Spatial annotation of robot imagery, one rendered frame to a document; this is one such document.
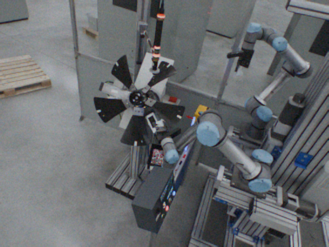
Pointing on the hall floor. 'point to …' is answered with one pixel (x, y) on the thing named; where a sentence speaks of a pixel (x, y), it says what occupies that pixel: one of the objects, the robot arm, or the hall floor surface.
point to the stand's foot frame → (120, 182)
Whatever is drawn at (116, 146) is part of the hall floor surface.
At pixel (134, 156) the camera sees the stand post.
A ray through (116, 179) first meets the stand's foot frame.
